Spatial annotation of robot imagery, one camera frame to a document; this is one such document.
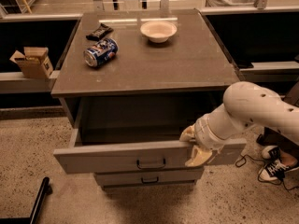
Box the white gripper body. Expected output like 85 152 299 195
194 114 224 150

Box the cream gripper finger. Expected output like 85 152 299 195
185 145 213 167
179 125 195 142

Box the grey top drawer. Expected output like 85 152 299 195
53 96 248 175

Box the grey drawer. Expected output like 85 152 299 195
94 167 204 188
53 96 248 175

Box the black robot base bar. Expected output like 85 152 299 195
0 176 52 224

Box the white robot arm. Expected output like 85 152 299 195
179 81 299 167

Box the grey bottom drawer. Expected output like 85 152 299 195
94 167 204 188

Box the grey drawer cabinet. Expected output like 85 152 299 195
50 8 243 191

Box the open cardboard box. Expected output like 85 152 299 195
10 47 53 78

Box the black white sneaker rear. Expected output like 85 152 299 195
261 146 280 160

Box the black white sneaker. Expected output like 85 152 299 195
261 146 280 160
259 160 299 181

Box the black white sneaker front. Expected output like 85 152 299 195
259 160 299 181

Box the white bowl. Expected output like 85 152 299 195
140 21 177 43

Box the blue soda can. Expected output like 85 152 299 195
83 38 119 68

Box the black snack packet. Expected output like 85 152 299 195
86 23 113 41

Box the black floor cable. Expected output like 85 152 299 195
235 153 299 192

